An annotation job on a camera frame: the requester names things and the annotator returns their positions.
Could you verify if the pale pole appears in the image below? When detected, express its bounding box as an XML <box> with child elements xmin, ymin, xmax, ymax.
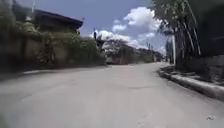
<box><xmin>171</xmin><ymin>35</ymin><xmax>177</xmax><ymax>66</ymax></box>

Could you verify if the dark-roofed building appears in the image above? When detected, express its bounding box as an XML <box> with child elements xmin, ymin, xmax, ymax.
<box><xmin>13</xmin><ymin>3</ymin><xmax>84</xmax><ymax>34</ymax></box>

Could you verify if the row of trees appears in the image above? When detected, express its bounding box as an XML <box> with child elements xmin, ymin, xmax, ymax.
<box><xmin>150</xmin><ymin>0</ymin><xmax>224</xmax><ymax>68</ymax></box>

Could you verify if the overgrown wall with bushes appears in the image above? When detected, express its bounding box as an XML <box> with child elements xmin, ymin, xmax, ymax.
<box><xmin>0</xmin><ymin>21</ymin><xmax>107</xmax><ymax>72</ymax></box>

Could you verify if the dark fence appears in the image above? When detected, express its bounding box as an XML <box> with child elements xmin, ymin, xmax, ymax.
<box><xmin>181</xmin><ymin>54</ymin><xmax>224</xmax><ymax>84</ymax></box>

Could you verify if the grey concrete kerb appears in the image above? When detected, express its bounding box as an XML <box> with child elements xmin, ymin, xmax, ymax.
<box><xmin>158</xmin><ymin>68</ymin><xmax>224</xmax><ymax>102</ymax></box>

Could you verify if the row of distant buildings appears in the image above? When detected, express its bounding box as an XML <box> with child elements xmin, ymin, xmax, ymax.
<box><xmin>103</xmin><ymin>39</ymin><xmax>165</xmax><ymax>66</ymax></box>

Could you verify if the grey asphalt road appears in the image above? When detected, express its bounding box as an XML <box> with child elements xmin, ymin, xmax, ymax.
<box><xmin>0</xmin><ymin>61</ymin><xmax>224</xmax><ymax>128</ymax></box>

